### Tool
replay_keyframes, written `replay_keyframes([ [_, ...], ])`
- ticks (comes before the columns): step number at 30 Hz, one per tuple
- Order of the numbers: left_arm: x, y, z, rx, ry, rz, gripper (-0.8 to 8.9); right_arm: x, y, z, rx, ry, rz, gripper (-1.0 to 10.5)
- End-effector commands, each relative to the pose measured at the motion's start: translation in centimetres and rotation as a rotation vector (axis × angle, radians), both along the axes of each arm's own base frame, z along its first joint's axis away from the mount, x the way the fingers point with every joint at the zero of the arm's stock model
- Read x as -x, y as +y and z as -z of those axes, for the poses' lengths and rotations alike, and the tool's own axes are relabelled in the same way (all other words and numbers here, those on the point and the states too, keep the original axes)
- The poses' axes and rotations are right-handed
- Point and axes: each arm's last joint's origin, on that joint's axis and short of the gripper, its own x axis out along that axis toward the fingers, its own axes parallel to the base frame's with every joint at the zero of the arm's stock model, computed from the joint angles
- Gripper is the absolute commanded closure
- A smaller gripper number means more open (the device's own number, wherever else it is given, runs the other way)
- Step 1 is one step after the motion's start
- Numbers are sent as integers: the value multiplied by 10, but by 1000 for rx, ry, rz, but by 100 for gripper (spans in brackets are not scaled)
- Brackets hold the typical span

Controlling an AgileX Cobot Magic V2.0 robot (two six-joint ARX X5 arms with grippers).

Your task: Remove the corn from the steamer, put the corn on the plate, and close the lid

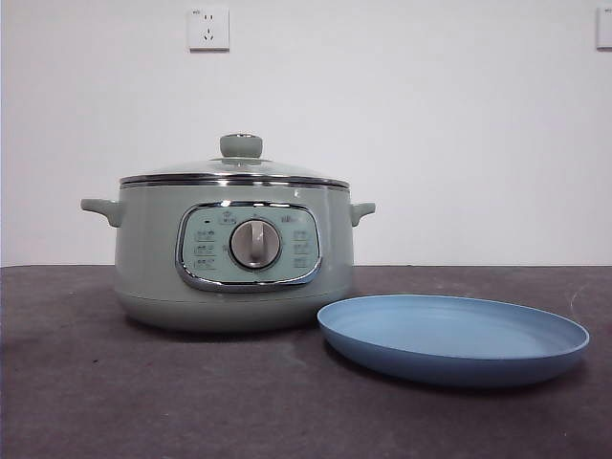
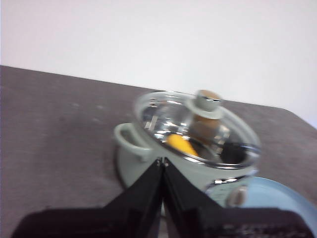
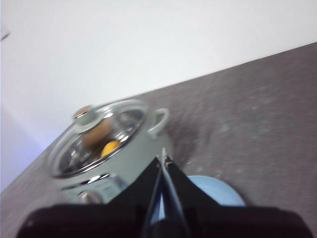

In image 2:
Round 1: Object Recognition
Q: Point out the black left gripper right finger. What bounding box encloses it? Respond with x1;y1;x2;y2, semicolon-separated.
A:
162;157;317;238

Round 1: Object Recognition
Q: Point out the light blue round plate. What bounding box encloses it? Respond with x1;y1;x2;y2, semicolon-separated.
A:
241;176;317;224

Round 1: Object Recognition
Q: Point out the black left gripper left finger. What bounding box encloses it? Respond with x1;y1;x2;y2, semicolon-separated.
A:
11;158;163;238

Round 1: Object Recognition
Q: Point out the glass lid with green knob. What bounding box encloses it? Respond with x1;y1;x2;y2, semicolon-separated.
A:
135;89;262;170

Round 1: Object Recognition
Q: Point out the pale green electric steamer pot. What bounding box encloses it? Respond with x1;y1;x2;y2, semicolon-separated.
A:
113;92;261;209

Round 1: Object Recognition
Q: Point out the yellow corn cob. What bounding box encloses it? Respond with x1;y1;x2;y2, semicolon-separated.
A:
167;133;199;157

